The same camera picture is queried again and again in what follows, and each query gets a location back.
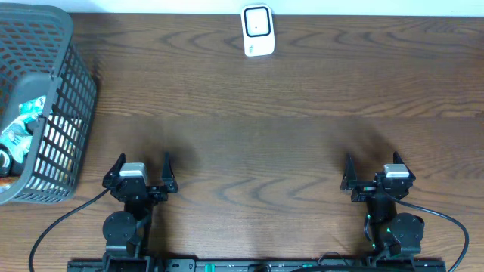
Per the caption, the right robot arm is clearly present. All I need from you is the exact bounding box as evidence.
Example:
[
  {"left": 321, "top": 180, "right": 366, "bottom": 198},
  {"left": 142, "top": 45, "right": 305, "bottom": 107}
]
[{"left": 340, "top": 153, "right": 425, "bottom": 267}]

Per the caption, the white barcode scanner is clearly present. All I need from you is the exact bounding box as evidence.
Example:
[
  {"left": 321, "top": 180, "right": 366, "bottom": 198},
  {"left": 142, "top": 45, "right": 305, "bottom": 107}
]
[{"left": 240, "top": 4, "right": 275, "bottom": 57}]

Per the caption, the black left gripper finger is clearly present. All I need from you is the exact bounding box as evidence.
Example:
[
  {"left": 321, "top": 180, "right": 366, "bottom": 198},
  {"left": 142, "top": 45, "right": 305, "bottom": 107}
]
[
  {"left": 107, "top": 153, "right": 126, "bottom": 178},
  {"left": 161, "top": 152, "right": 175, "bottom": 181}
]

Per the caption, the dark grey plastic basket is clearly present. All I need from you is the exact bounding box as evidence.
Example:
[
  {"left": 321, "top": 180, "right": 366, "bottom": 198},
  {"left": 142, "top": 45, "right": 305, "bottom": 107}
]
[{"left": 1, "top": 3, "right": 97, "bottom": 204}]

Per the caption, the teal white snack packet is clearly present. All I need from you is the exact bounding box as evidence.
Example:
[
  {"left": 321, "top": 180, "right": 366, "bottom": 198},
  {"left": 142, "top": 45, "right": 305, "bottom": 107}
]
[{"left": 1, "top": 120, "right": 33, "bottom": 164}]

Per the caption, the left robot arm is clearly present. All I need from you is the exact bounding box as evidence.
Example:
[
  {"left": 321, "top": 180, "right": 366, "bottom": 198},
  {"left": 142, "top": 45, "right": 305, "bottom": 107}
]
[{"left": 102, "top": 153, "right": 178, "bottom": 272}]

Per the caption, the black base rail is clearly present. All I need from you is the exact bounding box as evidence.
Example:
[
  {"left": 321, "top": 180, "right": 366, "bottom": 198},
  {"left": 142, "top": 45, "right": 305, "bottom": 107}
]
[{"left": 67, "top": 258, "right": 445, "bottom": 272}]

